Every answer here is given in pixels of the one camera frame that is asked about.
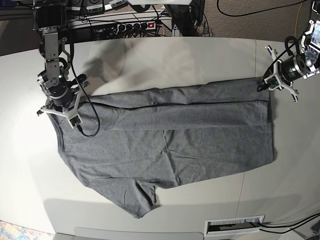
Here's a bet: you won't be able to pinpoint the black power strip red switch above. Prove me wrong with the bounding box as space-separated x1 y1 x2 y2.
117 22 157 33

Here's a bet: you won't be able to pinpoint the grey table leg column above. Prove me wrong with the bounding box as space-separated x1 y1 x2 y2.
166 4 186 37

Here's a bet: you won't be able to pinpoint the yellow cable on floor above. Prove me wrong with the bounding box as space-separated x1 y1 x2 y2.
293 0 305 38

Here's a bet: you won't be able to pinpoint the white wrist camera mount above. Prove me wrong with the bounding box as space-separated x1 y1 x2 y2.
37 91 83 129
265 45 299 103

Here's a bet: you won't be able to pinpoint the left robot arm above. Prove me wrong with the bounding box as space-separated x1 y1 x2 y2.
257 19 320 102

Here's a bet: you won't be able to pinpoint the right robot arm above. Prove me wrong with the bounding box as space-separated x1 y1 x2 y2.
32 0 75 112

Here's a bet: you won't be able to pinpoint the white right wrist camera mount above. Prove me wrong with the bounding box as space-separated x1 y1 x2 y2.
37 91 83 129

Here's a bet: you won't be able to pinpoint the black cables at table edge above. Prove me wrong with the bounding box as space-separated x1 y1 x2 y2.
251 212 320 234

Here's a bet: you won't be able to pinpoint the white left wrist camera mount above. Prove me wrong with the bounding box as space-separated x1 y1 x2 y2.
265 45 299 103

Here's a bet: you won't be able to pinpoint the black power adapters on floor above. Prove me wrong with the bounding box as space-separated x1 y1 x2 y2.
66 0 127 14

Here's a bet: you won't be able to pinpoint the grey T-shirt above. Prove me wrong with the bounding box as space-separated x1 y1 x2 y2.
49 78 275 219

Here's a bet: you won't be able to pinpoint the white cable grommet slot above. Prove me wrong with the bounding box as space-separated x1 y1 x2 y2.
204 215 265 237

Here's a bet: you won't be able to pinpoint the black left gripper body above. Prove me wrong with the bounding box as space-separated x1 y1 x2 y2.
256 66 275 92

